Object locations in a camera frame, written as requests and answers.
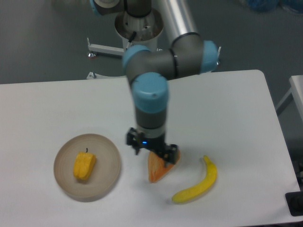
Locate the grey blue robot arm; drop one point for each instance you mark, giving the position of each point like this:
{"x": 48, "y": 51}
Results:
{"x": 150, "y": 92}

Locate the black device at edge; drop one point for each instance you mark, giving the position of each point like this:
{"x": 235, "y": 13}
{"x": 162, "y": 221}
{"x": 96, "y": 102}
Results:
{"x": 295, "y": 203}

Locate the beige round plate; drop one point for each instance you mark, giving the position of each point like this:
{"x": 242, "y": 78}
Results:
{"x": 105, "y": 172}

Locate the white side table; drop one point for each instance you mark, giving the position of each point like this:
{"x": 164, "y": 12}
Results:
{"x": 295, "y": 93}

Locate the yellow toy banana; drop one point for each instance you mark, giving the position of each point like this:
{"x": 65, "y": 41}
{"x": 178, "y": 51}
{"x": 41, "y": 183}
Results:
{"x": 200, "y": 188}

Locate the blue bag in background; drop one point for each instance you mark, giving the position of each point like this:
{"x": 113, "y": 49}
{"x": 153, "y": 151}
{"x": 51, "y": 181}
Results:
{"x": 292, "y": 6}

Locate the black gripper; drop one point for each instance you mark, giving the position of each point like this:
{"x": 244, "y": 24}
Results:
{"x": 152, "y": 140}

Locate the yellow toy bell pepper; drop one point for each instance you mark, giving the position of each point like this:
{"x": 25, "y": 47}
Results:
{"x": 83, "y": 165}

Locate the orange triangular toy sandwich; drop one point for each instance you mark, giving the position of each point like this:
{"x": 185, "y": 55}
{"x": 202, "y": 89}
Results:
{"x": 157, "y": 169}

